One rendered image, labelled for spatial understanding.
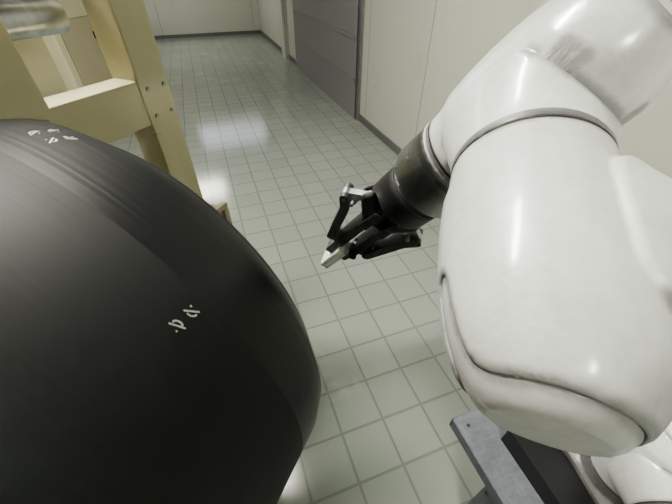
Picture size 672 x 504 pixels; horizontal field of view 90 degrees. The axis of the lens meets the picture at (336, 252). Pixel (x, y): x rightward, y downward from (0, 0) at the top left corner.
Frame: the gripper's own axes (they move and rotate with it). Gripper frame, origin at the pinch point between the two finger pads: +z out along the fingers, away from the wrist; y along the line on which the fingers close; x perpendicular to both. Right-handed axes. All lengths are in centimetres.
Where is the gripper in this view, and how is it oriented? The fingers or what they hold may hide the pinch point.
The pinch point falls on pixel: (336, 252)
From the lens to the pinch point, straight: 53.4
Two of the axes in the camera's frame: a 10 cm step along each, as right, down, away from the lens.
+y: -8.3, -4.8, -2.8
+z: -4.7, 3.6, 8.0
